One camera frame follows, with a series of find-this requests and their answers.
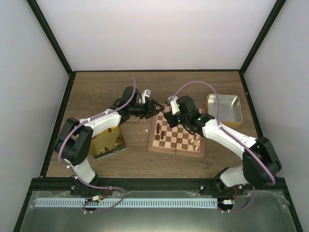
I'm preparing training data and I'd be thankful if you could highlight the dark chess piece on board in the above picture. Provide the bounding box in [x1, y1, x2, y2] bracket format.
[160, 131, 166, 140]

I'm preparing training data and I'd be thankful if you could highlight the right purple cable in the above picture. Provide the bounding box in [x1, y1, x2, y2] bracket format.
[169, 81, 276, 214]

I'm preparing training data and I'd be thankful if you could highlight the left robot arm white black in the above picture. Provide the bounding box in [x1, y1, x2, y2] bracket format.
[54, 87, 165, 195]

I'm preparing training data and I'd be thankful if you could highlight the wooden chess board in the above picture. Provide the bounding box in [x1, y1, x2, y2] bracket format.
[148, 104, 205, 158]

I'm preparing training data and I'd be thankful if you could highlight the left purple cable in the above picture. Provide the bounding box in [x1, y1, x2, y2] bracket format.
[57, 77, 137, 215]

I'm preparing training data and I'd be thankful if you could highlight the black aluminium frame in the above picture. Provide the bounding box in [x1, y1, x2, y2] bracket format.
[13, 0, 304, 232]

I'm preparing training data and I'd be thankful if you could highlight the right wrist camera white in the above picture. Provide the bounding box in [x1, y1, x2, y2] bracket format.
[166, 96, 180, 115]

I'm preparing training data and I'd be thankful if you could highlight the purple cable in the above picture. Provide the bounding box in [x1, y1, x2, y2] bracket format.
[57, 77, 137, 215]
[169, 81, 276, 214]

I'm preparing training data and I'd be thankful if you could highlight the row of white chess pieces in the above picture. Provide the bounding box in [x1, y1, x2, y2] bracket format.
[188, 134, 200, 152]

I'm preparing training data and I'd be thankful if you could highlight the silver tin yellow rim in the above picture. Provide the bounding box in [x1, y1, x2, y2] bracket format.
[205, 94, 243, 128]

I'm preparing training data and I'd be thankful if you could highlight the gold tin with dark pieces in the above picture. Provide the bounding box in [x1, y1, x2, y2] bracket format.
[90, 126, 126, 160]

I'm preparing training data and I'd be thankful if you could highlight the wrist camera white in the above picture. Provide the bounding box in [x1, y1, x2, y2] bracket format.
[166, 96, 180, 115]
[140, 89, 151, 103]

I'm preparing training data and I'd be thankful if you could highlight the light blue cable duct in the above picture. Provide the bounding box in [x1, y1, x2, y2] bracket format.
[34, 198, 218, 209]

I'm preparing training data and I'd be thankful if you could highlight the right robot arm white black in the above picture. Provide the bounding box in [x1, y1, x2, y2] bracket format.
[164, 96, 282, 195]

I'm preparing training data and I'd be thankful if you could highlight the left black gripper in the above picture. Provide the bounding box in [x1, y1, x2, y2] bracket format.
[129, 100, 165, 119]

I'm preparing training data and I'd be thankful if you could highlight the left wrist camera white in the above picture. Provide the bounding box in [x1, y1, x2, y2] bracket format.
[140, 89, 151, 103]

